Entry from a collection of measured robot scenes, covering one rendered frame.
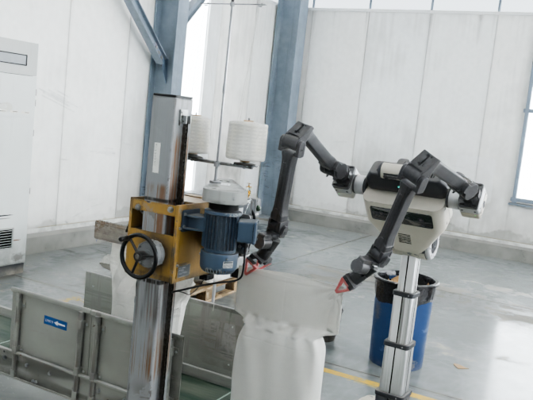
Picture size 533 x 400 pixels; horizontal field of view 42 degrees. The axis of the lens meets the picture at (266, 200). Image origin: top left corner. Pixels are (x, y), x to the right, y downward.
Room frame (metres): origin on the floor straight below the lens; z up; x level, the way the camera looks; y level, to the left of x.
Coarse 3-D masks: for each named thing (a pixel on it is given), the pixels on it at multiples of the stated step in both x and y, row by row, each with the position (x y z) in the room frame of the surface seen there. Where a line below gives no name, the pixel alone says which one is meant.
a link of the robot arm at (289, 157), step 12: (300, 144) 2.79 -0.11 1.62; (288, 156) 2.82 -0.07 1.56; (300, 156) 2.81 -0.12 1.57; (288, 168) 2.83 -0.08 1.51; (288, 180) 2.85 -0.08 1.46; (276, 192) 2.88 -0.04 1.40; (288, 192) 2.88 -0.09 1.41; (276, 204) 2.89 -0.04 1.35; (288, 204) 2.90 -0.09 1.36; (276, 216) 2.89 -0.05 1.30; (276, 228) 2.90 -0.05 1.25
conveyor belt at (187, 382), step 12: (0, 324) 3.81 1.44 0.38; (0, 336) 3.62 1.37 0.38; (192, 384) 3.23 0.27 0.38; (204, 384) 3.25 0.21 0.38; (216, 384) 3.26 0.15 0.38; (180, 396) 3.08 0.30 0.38; (192, 396) 3.09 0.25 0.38; (204, 396) 3.11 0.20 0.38; (216, 396) 3.12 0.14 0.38; (228, 396) 3.14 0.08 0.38
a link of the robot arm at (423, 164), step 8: (424, 152) 2.58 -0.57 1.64; (416, 160) 2.56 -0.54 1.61; (424, 160) 2.56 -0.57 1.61; (432, 160) 2.54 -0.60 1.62; (440, 160) 2.55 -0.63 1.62; (408, 168) 2.56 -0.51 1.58; (416, 168) 2.55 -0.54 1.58; (424, 168) 2.53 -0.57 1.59; (432, 168) 2.54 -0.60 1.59; (440, 168) 2.61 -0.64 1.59; (448, 168) 2.65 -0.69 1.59; (408, 176) 2.55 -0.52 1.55; (416, 176) 2.53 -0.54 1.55; (440, 176) 2.64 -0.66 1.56; (448, 176) 2.68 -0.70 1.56; (456, 176) 2.72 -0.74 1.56; (448, 184) 2.75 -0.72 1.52; (456, 184) 2.75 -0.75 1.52; (464, 184) 2.78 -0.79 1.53; (472, 184) 2.79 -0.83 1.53; (464, 192) 2.77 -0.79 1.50; (472, 192) 2.81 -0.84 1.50
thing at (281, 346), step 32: (256, 288) 2.93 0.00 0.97; (288, 288) 2.84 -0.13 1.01; (320, 288) 2.81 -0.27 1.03; (256, 320) 2.91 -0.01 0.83; (288, 320) 2.84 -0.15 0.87; (320, 320) 2.81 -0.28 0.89; (256, 352) 2.86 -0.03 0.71; (288, 352) 2.79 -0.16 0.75; (320, 352) 2.81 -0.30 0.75; (256, 384) 2.84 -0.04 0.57; (288, 384) 2.78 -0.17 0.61; (320, 384) 2.81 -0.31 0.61
